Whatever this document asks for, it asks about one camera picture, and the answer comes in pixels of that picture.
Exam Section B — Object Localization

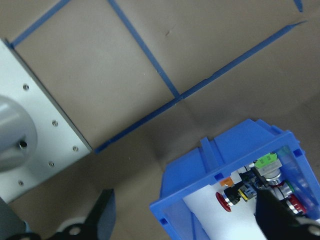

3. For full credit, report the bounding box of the blue bin with push buttons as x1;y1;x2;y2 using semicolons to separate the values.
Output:
149;118;320;240

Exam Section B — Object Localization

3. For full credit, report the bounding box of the red round metal button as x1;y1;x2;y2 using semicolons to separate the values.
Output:
284;194;308;216

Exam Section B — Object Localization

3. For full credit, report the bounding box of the red mushroom push button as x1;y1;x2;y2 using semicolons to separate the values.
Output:
215;183;258;213

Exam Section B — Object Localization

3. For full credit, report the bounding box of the green square push button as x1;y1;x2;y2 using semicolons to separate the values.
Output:
251;152;285;182

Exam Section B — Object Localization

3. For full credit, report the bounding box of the white orange contact block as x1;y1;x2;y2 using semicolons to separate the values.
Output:
219;169;247;187

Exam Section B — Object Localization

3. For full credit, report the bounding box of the green ring metal button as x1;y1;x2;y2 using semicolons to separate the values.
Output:
271;178;296;200

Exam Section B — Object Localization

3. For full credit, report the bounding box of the white square base plate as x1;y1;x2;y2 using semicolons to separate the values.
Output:
0;37;92;205

